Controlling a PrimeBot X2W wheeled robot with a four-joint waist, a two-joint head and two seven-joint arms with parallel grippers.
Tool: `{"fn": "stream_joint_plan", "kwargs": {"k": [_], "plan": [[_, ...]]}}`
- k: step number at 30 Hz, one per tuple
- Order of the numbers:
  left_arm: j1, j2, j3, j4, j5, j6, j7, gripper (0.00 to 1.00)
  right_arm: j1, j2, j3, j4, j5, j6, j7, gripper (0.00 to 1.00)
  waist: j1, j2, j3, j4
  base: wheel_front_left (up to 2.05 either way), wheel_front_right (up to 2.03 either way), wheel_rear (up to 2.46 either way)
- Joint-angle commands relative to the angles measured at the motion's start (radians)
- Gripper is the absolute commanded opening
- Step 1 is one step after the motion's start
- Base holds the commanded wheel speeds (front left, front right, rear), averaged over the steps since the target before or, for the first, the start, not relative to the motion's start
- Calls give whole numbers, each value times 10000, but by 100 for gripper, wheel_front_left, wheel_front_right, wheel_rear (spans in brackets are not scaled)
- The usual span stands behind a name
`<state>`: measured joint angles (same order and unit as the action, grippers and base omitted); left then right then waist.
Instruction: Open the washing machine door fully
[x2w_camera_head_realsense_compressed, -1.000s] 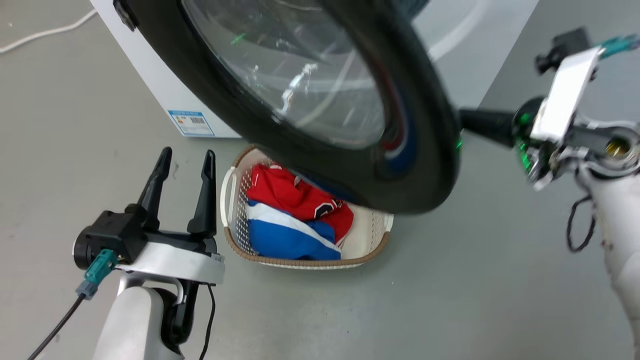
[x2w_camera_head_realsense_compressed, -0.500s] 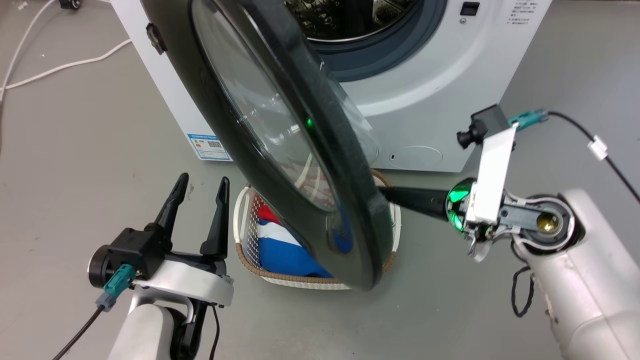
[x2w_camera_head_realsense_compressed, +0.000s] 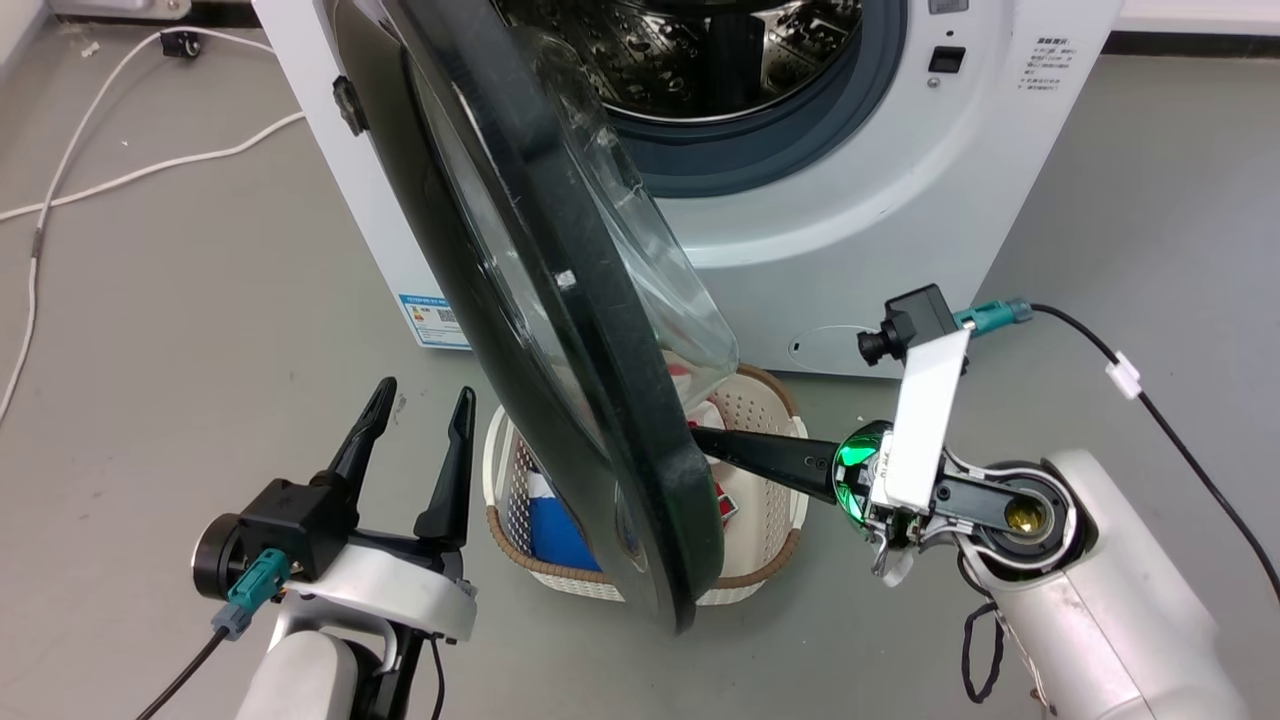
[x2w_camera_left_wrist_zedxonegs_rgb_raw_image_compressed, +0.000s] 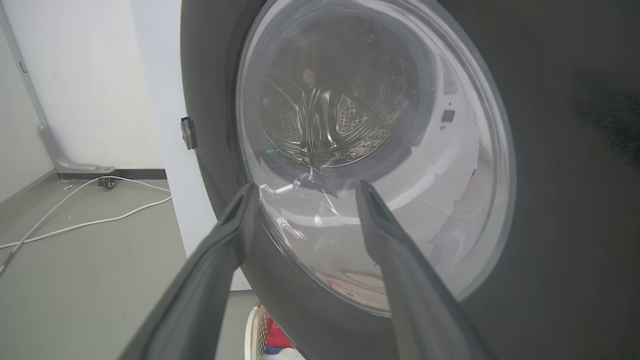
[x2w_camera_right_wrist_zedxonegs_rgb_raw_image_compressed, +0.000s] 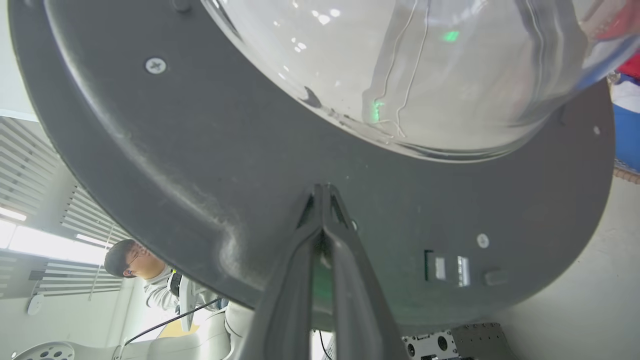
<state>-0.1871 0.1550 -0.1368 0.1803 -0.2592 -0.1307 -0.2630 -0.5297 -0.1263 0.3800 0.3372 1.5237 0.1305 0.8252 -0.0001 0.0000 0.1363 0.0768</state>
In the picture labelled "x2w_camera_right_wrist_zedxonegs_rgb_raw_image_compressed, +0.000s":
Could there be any red garment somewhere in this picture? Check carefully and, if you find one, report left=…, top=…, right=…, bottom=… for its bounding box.
left=582, top=0, right=640, bottom=81

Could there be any white curved panel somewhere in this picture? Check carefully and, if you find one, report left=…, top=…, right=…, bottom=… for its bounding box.
left=178, top=275, right=197, bottom=333

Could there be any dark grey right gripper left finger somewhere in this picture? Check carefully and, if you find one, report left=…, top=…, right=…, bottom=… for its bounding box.
left=239, top=183, right=324, bottom=360

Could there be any grey perforated metal plate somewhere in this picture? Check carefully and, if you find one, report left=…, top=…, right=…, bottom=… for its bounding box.
left=450, top=322, right=517, bottom=360

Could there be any blue and white garment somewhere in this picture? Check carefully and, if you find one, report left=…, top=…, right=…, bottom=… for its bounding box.
left=608, top=72, right=640, bottom=173

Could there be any white box with two lenses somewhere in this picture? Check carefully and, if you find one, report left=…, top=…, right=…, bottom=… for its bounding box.
left=402, top=330, right=460, bottom=360

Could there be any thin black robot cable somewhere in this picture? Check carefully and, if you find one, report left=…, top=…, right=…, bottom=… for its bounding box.
left=123, top=297, right=224, bottom=347

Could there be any woven brown basket rim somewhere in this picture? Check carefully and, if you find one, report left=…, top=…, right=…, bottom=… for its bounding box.
left=613, top=160, right=640, bottom=185

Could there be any person with glasses grey sweater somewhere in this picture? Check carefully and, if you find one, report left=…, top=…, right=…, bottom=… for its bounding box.
left=104, top=239, right=230, bottom=314

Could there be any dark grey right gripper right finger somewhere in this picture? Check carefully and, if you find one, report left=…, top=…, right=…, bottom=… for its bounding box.
left=322, top=183, right=409, bottom=360

